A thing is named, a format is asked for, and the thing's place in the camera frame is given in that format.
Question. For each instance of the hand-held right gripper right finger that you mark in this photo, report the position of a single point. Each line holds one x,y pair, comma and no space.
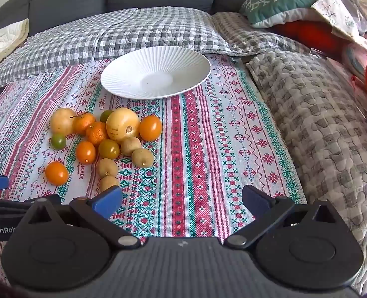
255,197

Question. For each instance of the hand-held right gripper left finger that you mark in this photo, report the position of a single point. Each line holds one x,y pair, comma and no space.
109,199

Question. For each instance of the small brown round fruit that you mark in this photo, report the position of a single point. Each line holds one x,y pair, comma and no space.
130,146
142,157
107,167
109,182

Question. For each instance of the yellow-green tomato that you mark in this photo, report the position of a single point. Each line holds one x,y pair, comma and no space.
109,149

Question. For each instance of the orange tomato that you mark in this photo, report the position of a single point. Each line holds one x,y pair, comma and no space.
56,173
86,152
151,128

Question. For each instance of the orange mandarin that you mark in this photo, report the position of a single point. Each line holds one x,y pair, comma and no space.
96,134

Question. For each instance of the green tomato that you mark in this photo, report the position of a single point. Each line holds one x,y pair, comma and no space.
106,116
58,141

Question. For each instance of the pale yellow round fruit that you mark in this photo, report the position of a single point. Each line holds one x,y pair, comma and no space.
121,122

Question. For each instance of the mandarin with stem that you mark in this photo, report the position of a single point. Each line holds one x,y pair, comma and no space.
84,124

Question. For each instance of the golden yellow round fruit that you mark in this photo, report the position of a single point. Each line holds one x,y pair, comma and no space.
62,121

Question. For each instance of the white ribbed plate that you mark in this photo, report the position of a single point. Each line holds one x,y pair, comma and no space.
133,77

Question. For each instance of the red green embroidered cloth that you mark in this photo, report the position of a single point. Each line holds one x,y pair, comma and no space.
186,146

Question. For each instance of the grey patchwork quilt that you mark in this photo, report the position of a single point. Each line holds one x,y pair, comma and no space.
320,124

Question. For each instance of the white blanket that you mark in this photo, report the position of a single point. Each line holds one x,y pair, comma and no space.
0,43

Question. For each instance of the beige grey checked blanket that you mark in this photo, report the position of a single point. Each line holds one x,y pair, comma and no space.
248,37

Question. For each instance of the grey white checked quilt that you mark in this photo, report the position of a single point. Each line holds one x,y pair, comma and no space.
124,31

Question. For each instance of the pink folded cloth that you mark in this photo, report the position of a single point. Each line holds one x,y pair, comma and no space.
354,59

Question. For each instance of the red fuzzy cushion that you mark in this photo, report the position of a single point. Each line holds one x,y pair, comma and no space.
311,34

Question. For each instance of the green pillow white branch print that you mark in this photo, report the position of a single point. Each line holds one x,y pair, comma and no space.
279,3

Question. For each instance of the white floral cloth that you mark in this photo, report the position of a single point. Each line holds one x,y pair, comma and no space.
329,6

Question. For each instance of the grey printed fabric bag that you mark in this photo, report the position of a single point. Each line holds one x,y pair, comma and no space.
354,9

